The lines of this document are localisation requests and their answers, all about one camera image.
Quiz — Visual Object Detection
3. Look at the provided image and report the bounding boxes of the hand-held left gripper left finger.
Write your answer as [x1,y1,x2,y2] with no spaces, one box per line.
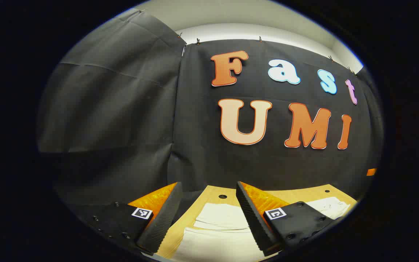
[80,181,183,256]

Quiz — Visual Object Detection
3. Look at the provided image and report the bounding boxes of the white jeans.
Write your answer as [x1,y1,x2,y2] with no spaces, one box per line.
[171,196,352,262]

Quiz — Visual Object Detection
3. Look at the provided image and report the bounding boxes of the black backdrop cloth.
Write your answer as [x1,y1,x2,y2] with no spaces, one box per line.
[37,7,384,219]

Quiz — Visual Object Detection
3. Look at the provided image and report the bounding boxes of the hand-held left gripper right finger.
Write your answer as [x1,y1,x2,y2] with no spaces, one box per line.
[236,180,337,257]

